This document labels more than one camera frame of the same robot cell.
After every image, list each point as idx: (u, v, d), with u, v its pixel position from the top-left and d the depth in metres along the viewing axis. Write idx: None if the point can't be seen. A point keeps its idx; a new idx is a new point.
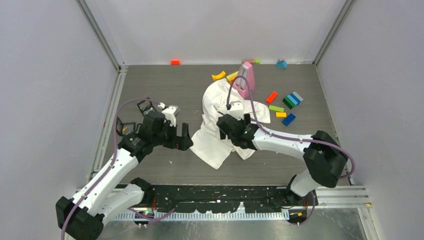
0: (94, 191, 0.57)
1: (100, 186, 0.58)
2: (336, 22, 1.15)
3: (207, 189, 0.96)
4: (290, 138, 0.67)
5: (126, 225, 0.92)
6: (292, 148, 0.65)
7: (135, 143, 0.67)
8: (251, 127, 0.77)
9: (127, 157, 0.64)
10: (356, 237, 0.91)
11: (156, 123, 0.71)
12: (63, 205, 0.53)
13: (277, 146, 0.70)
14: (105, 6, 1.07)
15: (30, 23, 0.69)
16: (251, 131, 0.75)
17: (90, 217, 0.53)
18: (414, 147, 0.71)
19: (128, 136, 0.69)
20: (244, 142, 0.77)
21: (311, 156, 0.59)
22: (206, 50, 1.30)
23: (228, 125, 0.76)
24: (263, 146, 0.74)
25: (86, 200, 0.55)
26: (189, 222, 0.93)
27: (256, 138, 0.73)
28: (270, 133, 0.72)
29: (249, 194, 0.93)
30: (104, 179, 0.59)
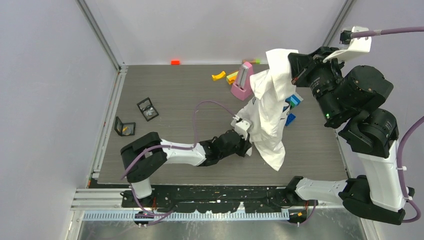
0: (175, 150, 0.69)
1: (178, 150, 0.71)
2: (336, 22, 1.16)
3: (206, 189, 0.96)
4: (403, 191, 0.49)
5: (126, 225, 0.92)
6: (394, 200, 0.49)
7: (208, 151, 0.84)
8: (391, 123, 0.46)
9: (202, 154, 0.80)
10: (356, 237, 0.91)
11: (228, 143, 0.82)
12: (155, 138, 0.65)
13: (379, 181, 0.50)
14: (105, 6, 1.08)
15: (31, 24, 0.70)
16: (390, 132, 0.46)
17: (160, 163, 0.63)
18: (415, 147, 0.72)
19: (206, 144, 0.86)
20: (369, 140, 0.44)
21: (399, 219, 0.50)
22: (206, 50, 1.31)
23: (372, 103, 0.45)
24: (375, 159, 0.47)
25: (169, 150, 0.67)
26: (189, 222, 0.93)
27: (388, 157, 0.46)
28: (402, 170, 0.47)
29: (249, 194, 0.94)
30: (184, 150, 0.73)
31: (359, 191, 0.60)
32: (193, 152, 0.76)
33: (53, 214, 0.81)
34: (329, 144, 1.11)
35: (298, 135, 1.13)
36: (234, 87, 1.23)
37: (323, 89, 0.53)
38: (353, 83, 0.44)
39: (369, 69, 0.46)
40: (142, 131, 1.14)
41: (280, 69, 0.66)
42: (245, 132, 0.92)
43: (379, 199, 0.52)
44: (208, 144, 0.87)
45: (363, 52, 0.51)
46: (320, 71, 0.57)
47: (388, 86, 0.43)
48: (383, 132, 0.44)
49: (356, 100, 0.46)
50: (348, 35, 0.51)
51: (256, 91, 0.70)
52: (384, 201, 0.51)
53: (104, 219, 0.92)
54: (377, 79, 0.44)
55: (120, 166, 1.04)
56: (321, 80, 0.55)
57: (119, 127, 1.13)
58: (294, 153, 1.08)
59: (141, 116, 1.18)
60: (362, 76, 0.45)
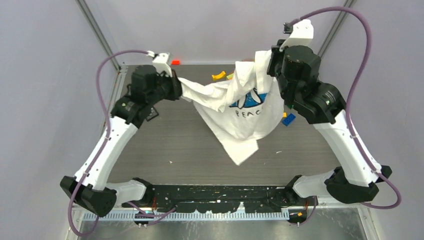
0: (96, 167, 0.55)
1: (100, 160, 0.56)
2: (336, 22, 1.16)
3: (206, 189, 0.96)
4: (368, 163, 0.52)
5: (126, 225, 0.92)
6: (361, 173, 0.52)
7: (128, 108, 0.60)
8: (332, 92, 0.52)
9: (123, 125, 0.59)
10: (356, 237, 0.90)
11: (147, 79, 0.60)
12: (67, 184, 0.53)
13: (342, 153, 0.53)
14: (105, 7, 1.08)
15: (31, 25, 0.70)
16: (331, 101, 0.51)
17: (96, 193, 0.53)
18: (414, 148, 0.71)
19: (122, 100, 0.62)
20: (313, 108, 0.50)
21: (370, 193, 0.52)
22: (206, 50, 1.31)
23: (306, 73, 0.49)
24: (326, 129, 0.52)
25: (90, 175, 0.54)
26: (189, 222, 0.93)
27: (335, 124, 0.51)
28: (356, 138, 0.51)
29: (249, 194, 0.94)
30: (103, 152, 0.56)
31: (341, 175, 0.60)
32: (112, 141, 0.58)
33: (53, 214, 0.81)
34: (329, 144, 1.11)
35: (298, 135, 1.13)
36: None
37: (278, 72, 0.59)
38: (285, 56, 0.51)
39: (302, 47, 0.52)
40: (143, 131, 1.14)
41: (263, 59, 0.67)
42: (166, 68, 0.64)
43: (351, 177, 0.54)
44: (126, 99, 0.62)
45: (307, 39, 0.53)
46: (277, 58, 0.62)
47: (313, 56, 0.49)
48: (324, 100, 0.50)
49: (294, 73, 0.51)
50: (289, 26, 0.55)
51: (240, 79, 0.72)
52: (355, 176, 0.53)
53: (104, 219, 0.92)
54: (305, 53, 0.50)
55: (120, 166, 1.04)
56: (277, 64, 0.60)
57: None
58: (293, 153, 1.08)
59: None
60: (293, 51, 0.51)
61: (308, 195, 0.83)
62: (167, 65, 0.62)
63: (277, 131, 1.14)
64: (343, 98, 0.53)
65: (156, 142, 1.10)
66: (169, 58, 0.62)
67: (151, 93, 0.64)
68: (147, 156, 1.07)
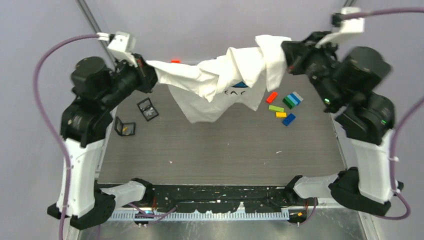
0: (73, 197, 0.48)
1: (73, 190, 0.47)
2: (336, 21, 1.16)
3: (206, 189, 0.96)
4: (392, 183, 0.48)
5: (126, 225, 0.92)
6: (382, 191, 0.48)
7: (77, 124, 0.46)
8: (389, 109, 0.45)
9: (79, 149, 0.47)
10: (356, 237, 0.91)
11: (92, 80, 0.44)
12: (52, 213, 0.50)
13: (369, 169, 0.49)
14: (105, 6, 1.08)
15: (31, 25, 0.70)
16: (387, 120, 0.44)
17: (85, 219, 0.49)
18: (413, 148, 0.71)
19: (70, 110, 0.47)
20: (364, 124, 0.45)
21: (385, 211, 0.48)
22: (206, 50, 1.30)
23: (368, 86, 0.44)
24: (368, 146, 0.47)
25: (70, 206, 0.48)
26: (189, 222, 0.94)
27: (381, 145, 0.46)
28: (394, 161, 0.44)
29: (249, 194, 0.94)
30: (74, 180, 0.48)
31: (349, 184, 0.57)
32: (77, 168, 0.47)
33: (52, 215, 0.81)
34: (329, 144, 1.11)
35: (298, 135, 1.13)
36: None
37: (320, 75, 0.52)
38: (350, 62, 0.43)
39: (369, 50, 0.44)
40: (143, 131, 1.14)
41: (274, 56, 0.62)
42: (128, 57, 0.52)
43: (367, 191, 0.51)
44: (75, 107, 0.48)
45: (356, 33, 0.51)
46: (314, 57, 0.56)
47: (385, 66, 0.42)
48: (379, 118, 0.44)
49: (353, 84, 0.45)
50: (339, 19, 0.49)
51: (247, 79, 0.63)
52: (372, 192, 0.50)
53: None
54: (375, 59, 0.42)
55: (120, 166, 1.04)
56: (317, 64, 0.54)
57: (120, 127, 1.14)
58: (293, 153, 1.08)
59: (141, 116, 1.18)
60: (358, 56, 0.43)
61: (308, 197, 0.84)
62: (126, 53, 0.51)
63: (276, 130, 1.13)
64: (396, 117, 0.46)
65: (156, 142, 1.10)
66: (129, 40, 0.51)
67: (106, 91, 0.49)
68: (147, 156, 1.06)
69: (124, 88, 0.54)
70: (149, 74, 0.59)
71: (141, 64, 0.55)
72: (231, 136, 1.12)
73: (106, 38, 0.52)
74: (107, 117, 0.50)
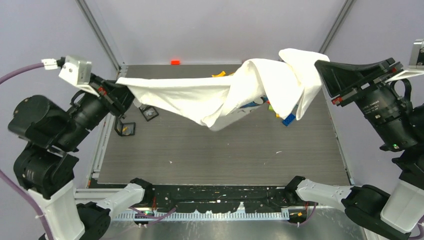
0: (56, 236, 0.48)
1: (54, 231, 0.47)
2: (336, 22, 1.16)
3: (206, 190, 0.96)
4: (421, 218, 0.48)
5: (126, 225, 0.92)
6: (410, 224, 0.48)
7: (30, 176, 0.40)
8: None
9: (45, 201, 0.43)
10: (356, 237, 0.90)
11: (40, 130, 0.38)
12: None
13: (406, 205, 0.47)
14: (105, 6, 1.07)
15: (31, 25, 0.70)
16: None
17: None
18: None
19: (23, 156, 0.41)
20: None
21: None
22: (206, 50, 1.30)
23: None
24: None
25: None
26: (189, 222, 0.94)
27: None
28: None
29: (250, 194, 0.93)
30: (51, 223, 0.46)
31: (363, 202, 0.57)
32: (49, 214, 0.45)
33: None
34: (329, 144, 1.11)
35: (298, 135, 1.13)
36: None
37: (385, 116, 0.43)
38: None
39: None
40: (143, 131, 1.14)
41: (312, 82, 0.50)
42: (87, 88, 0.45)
43: (393, 219, 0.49)
44: (30, 151, 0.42)
45: None
46: (376, 92, 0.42)
47: None
48: None
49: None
50: None
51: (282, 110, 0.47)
52: (397, 222, 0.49)
53: None
54: None
55: (120, 166, 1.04)
56: (382, 103, 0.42)
57: (120, 127, 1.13)
58: (293, 153, 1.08)
59: (142, 116, 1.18)
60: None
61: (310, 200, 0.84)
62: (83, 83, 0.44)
63: (276, 130, 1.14)
64: None
65: (156, 142, 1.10)
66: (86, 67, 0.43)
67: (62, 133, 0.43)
68: (147, 156, 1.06)
69: (86, 120, 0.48)
70: (121, 96, 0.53)
71: (104, 92, 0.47)
72: (231, 136, 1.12)
73: (53, 66, 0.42)
74: (73, 161, 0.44)
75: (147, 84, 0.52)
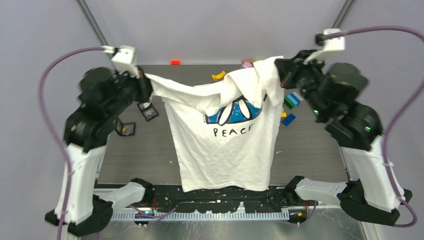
0: (72, 203, 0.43)
1: (73, 195, 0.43)
2: (337, 21, 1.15)
3: (206, 189, 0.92)
4: (395, 189, 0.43)
5: (126, 225, 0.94)
6: (386, 199, 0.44)
7: (80, 129, 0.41)
8: (373, 118, 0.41)
9: (83, 155, 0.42)
10: (356, 237, 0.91)
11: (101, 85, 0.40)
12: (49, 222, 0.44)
13: (367, 177, 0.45)
14: (104, 6, 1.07)
15: None
16: (372, 127, 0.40)
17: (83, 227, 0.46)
18: (413, 148, 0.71)
19: (73, 116, 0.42)
20: (350, 134, 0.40)
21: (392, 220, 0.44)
22: (206, 49, 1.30)
23: (350, 97, 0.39)
24: (359, 154, 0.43)
25: (71, 212, 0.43)
26: (189, 222, 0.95)
27: (372, 151, 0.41)
28: (389, 166, 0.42)
29: (250, 194, 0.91)
30: (72, 188, 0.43)
31: (358, 194, 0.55)
32: (78, 174, 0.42)
33: None
34: (329, 144, 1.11)
35: (298, 135, 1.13)
36: None
37: (308, 88, 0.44)
38: (330, 77, 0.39)
39: (349, 65, 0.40)
40: (143, 131, 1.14)
41: (268, 75, 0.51)
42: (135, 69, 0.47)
43: (373, 200, 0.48)
44: (78, 113, 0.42)
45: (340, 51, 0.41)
46: (303, 72, 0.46)
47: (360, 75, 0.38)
48: (364, 127, 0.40)
49: (336, 95, 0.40)
50: (321, 37, 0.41)
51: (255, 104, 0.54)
52: (378, 202, 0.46)
53: None
54: (353, 71, 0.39)
55: (119, 166, 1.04)
56: (304, 78, 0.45)
57: (120, 127, 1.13)
58: (293, 153, 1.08)
59: (142, 116, 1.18)
60: (338, 69, 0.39)
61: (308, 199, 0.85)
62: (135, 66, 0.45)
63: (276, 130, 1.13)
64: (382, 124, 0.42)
65: (157, 142, 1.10)
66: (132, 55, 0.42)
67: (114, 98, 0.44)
68: (147, 156, 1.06)
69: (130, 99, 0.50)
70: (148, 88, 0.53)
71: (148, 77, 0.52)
72: None
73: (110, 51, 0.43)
74: (109, 128, 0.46)
75: (163, 82, 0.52)
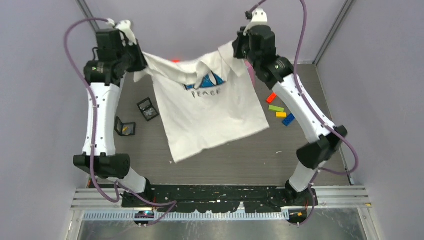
0: (100, 135, 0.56)
1: (101, 126, 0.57)
2: (336, 22, 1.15)
3: (207, 189, 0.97)
4: (317, 117, 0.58)
5: (126, 225, 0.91)
6: (310, 126, 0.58)
7: (100, 69, 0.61)
8: (283, 63, 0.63)
9: (104, 89, 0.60)
10: (356, 237, 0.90)
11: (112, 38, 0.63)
12: (79, 161, 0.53)
13: (296, 111, 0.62)
14: (104, 7, 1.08)
15: (30, 26, 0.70)
16: (281, 68, 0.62)
17: (114, 158, 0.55)
18: (412, 147, 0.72)
19: (91, 64, 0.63)
20: (266, 73, 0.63)
21: (319, 145, 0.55)
22: (206, 50, 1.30)
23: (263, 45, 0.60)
24: (279, 90, 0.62)
25: (100, 140, 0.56)
26: (189, 222, 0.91)
27: (284, 83, 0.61)
28: (302, 94, 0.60)
29: (249, 194, 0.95)
30: (99, 118, 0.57)
31: None
32: (103, 106, 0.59)
33: (52, 215, 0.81)
34: None
35: (298, 135, 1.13)
36: None
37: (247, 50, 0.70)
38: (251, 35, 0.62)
39: (267, 27, 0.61)
40: (143, 131, 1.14)
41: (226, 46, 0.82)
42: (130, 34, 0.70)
43: (308, 135, 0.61)
44: (94, 63, 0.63)
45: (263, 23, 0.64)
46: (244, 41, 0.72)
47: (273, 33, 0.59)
48: (275, 69, 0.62)
49: (257, 46, 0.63)
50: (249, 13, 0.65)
51: (222, 76, 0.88)
52: (309, 133, 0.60)
53: (104, 219, 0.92)
54: (266, 30, 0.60)
55: None
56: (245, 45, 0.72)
57: (120, 127, 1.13)
58: (293, 153, 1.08)
59: (141, 116, 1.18)
60: (257, 29, 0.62)
61: (305, 189, 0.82)
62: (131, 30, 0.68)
63: (276, 131, 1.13)
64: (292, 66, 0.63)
65: (156, 142, 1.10)
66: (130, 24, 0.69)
67: (118, 52, 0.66)
68: (147, 156, 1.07)
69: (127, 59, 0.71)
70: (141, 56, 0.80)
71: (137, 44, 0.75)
72: None
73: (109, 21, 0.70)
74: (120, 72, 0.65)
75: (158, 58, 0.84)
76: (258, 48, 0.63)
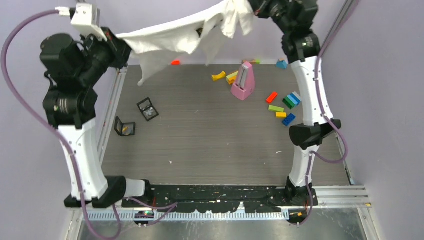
0: (86, 180, 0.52)
1: (84, 172, 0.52)
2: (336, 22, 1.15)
3: (206, 189, 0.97)
4: (320, 106, 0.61)
5: (126, 225, 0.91)
6: (310, 113, 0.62)
7: (64, 107, 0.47)
8: (311, 40, 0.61)
9: (77, 132, 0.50)
10: (356, 237, 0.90)
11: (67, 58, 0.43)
12: (72, 202, 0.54)
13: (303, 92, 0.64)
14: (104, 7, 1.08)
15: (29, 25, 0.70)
16: (310, 45, 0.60)
17: (106, 197, 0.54)
18: (412, 147, 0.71)
19: (50, 96, 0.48)
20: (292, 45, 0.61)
21: (310, 132, 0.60)
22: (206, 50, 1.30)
23: (302, 17, 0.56)
24: (297, 66, 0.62)
25: (88, 186, 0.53)
26: (189, 222, 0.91)
27: (304, 62, 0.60)
28: (317, 81, 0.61)
29: (250, 194, 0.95)
30: (80, 163, 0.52)
31: None
32: (81, 150, 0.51)
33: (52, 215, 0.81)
34: (329, 144, 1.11)
35: None
36: (235, 87, 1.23)
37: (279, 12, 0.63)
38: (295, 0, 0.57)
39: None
40: (143, 131, 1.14)
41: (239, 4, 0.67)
42: (96, 32, 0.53)
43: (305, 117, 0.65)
44: (55, 92, 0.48)
45: None
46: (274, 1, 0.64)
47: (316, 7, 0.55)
48: (303, 44, 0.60)
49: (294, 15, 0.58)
50: None
51: (226, 33, 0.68)
52: (306, 116, 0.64)
53: (104, 219, 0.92)
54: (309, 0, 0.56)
55: (119, 166, 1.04)
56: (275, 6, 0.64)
57: (120, 126, 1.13)
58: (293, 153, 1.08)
59: (141, 116, 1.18)
60: None
61: (306, 186, 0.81)
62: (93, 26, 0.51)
63: (276, 131, 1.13)
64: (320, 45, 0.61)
65: (156, 142, 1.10)
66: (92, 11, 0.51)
67: (82, 70, 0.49)
68: (147, 156, 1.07)
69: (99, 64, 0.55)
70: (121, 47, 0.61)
71: (110, 37, 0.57)
72: (231, 136, 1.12)
73: (67, 15, 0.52)
74: (92, 95, 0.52)
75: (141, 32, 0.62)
76: (295, 17, 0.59)
